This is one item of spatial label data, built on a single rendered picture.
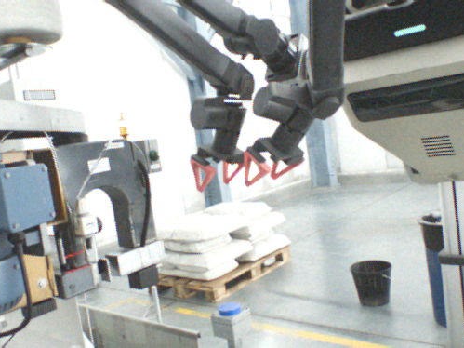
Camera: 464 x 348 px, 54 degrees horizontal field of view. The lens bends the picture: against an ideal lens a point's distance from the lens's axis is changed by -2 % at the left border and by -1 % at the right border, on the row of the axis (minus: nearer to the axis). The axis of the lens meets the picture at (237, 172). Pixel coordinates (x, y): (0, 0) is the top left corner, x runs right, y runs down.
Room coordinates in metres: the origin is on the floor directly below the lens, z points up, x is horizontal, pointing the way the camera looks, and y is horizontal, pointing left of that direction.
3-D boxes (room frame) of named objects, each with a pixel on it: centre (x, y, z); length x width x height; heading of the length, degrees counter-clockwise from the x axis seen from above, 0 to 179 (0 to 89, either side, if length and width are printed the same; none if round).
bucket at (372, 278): (3.18, -0.84, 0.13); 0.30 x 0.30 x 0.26
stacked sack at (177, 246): (4.06, 0.49, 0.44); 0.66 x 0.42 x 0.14; 44
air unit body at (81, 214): (0.98, 0.34, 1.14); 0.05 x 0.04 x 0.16; 140
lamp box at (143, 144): (1.21, 0.24, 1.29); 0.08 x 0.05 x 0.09; 50
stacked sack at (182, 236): (3.96, 0.30, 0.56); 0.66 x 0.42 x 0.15; 140
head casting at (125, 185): (1.17, 0.42, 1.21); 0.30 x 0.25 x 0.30; 50
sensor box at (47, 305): (0.93, 0.46, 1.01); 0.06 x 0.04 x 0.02; 140
